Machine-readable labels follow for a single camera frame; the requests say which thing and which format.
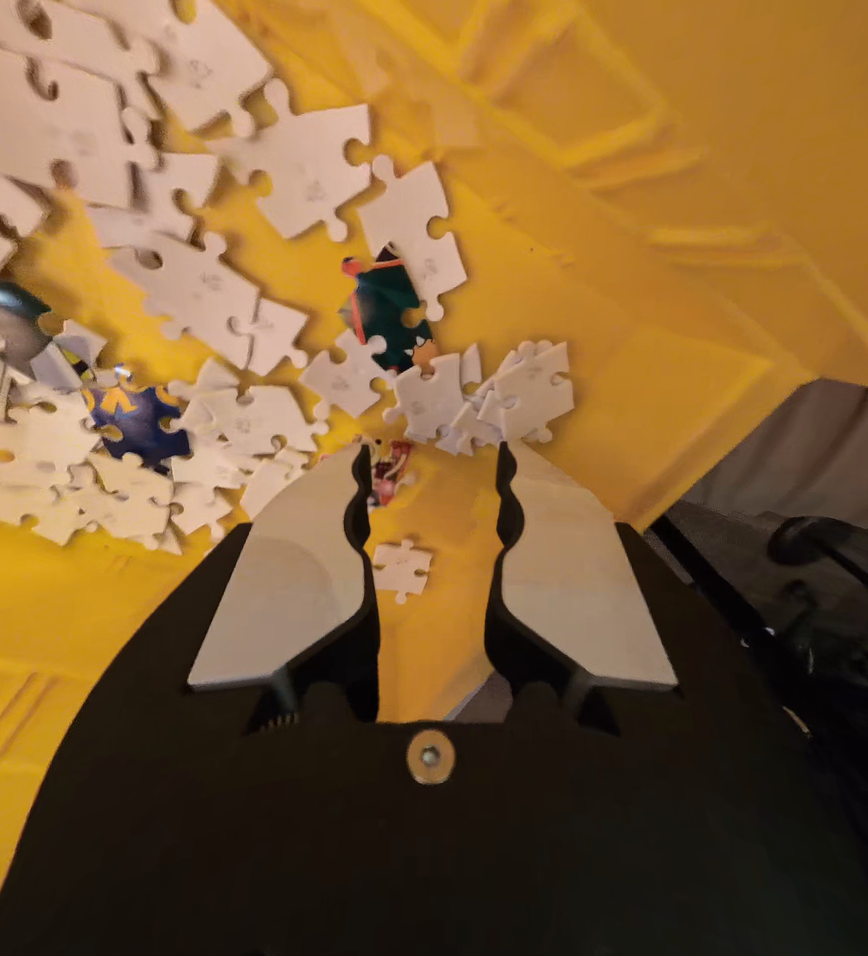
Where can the yellow plastic bin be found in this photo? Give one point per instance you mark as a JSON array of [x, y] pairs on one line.
[[628, 224]]

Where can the pile of puzzle pieces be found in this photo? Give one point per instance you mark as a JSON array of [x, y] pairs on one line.
[[202, 284]]

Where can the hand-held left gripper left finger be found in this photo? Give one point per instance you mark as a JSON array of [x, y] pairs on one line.
[[285, 590]]

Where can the black office chair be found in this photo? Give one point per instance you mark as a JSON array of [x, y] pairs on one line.
[[815, 582]]

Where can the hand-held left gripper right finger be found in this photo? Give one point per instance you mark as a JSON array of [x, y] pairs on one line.
[[576, 590]]

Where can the person's beige trousers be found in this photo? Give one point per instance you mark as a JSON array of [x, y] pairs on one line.
[[815, 448]]

